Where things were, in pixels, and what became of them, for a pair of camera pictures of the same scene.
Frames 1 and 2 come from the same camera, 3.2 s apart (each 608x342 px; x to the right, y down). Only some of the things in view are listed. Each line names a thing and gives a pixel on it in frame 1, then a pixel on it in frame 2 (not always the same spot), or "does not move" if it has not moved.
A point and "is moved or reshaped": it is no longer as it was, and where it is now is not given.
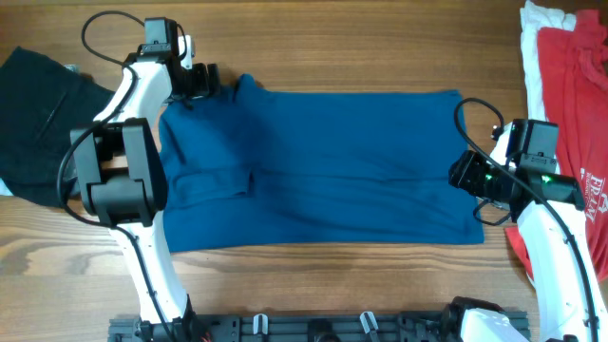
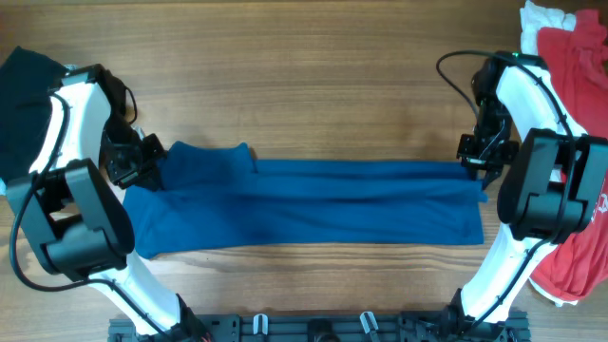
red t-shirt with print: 574,63 does not move
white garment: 535,17 does not move
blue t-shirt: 246,166 is moved or reshaped
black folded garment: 43,104 does not move
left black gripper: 209,80 → 138,161
